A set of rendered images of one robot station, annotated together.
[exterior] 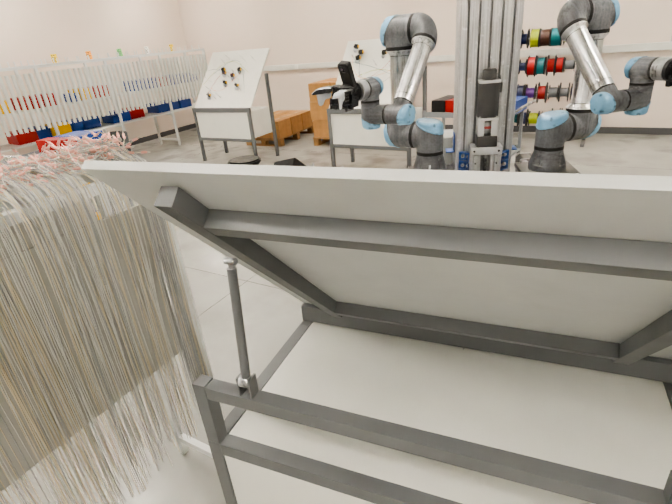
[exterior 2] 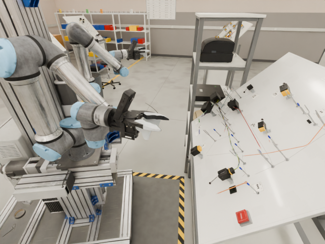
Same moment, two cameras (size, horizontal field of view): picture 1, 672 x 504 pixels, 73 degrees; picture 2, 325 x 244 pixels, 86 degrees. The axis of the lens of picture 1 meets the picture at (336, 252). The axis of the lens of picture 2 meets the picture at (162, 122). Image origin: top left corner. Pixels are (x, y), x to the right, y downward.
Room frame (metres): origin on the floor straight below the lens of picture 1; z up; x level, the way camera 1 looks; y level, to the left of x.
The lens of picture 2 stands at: (1.76, 0.44, 1.89)
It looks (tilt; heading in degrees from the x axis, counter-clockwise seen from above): 33 degrees down; 251
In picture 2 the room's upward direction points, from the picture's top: straight up
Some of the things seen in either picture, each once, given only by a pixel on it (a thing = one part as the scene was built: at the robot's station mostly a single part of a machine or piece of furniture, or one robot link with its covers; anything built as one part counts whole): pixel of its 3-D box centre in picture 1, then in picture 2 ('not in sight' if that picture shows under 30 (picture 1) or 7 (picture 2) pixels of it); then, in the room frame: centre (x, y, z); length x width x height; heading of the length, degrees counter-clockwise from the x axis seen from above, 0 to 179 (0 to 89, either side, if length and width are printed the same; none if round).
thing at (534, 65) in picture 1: (543, 86); not in sight; (6.88, -3.27, 0.81); 1.29 x 0.55 x 1.62; 58
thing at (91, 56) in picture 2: not in sight; (96, 56); (1.94, -5.93, 0.54); 0.99 x 0.50 x 1.08; 61
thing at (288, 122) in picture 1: (280, 127); not in sight; (8.97, 0.85, 0.22); 1.20 x 0.80 x 0.44; 150
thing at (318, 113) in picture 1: (351, 111); not in sight; (8.13, -0.51, 0.52); 1.20 x 0.81 x 1.04; 60
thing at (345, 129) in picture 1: (378, 107); not in sight; (6.22, -0.74, 0.83); 1.18 x 0.72 x 1.65; 57
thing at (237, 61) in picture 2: not in sight; (209, 103); (0.62, -1.16, 0.92); 0.61 x 0.50 x 1.85; 65
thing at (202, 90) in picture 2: not in sight; (207, 92); (0.70, -1.13, 1.09); 0.35 x 0.33 x 0.07; 65
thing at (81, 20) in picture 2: not in sight; (88, 41); (2.13, -7.13, 0.83); 1.18 x 0.72 x 1.65; 60
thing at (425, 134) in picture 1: (428, 134); (73, 130); (1.98, -0.45, 1.33); 0.13 x 0.12 x 0.14; 52
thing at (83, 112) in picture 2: (369, 88); (88, 113); (1.85, -0.19, 1.56); 0.11 x 0.08 x 0.09; 142
